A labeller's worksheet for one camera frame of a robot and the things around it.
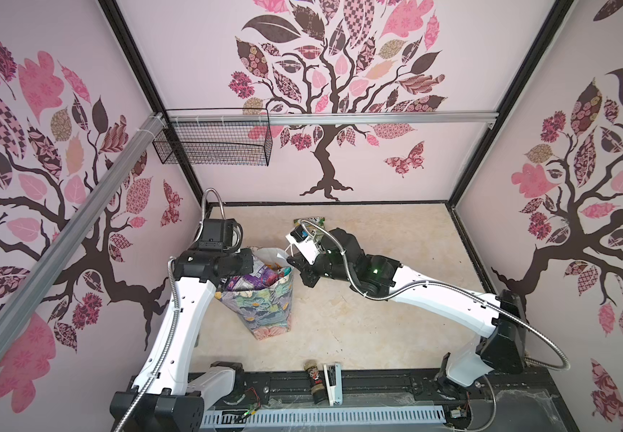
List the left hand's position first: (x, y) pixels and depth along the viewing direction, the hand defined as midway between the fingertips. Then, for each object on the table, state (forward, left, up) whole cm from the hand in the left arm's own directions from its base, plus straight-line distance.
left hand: (244, 265), depth 74 cm
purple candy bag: (-3, -5, -1) cm, 6 cm away
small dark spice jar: (-28, -21, -19) cm, 40 cm away
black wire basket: (+47, +16, +12) cm, 51 cm away
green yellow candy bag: (+33, -20, -19) cm, 43 cm away
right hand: (-1, -14, +7) cm, 15 cm away
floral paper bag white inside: (-11, -7, -5) cm, 14 cm away
